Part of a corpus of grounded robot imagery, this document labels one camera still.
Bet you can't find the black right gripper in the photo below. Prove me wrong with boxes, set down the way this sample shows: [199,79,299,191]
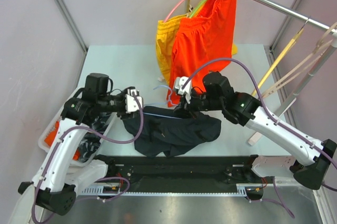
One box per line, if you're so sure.
[174,86,224,119]

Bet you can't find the blue wire hanger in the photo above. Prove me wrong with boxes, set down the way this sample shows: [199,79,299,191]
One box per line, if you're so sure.
[143,85,183,119]

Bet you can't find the dark navy shorts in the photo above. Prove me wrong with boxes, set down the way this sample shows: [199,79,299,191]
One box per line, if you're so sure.
[134,106,222,158]

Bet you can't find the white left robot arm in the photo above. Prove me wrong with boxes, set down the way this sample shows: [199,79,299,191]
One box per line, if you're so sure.
[18,73,144,223]

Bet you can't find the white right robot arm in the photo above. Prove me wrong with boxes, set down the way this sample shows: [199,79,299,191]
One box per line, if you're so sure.
[173,72,336,190]

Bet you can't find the orange shorts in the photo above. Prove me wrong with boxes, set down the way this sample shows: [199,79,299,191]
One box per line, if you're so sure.
[171,0,236,104]

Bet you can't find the yellow shorts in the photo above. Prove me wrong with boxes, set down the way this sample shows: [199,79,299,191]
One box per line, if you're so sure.
[156,11,237,86]

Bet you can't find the yellow hanger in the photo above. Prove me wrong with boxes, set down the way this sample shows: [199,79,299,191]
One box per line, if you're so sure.
[258,27,304,98]

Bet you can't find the beige wooden hanger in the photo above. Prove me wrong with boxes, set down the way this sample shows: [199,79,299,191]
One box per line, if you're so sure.
[268,23,336,96]

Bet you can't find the white plastic basket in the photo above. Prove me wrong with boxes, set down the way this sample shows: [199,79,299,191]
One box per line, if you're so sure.
[38,88,116,168]

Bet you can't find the patterned dark clothes in basket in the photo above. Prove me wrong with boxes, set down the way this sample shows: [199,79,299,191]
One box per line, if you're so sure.
[77,112,111,163]

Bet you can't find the orange cloth in basket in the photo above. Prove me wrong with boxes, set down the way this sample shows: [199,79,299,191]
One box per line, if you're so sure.
[44,120,80,161]

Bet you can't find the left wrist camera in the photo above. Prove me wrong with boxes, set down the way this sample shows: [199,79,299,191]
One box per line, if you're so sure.
[125,87,143,114]

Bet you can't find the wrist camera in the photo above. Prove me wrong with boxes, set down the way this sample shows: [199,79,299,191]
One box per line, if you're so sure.
[125,87,143,114]
[173,76,192,104]

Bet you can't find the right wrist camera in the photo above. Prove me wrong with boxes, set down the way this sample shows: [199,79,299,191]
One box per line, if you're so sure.
[173,76,192,104]

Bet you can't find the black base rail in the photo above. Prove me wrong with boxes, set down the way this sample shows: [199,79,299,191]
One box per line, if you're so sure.
[95,154,271,195]

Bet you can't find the metal clothes rack rail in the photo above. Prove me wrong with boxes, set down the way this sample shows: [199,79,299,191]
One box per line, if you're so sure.
[253,0,330,31]

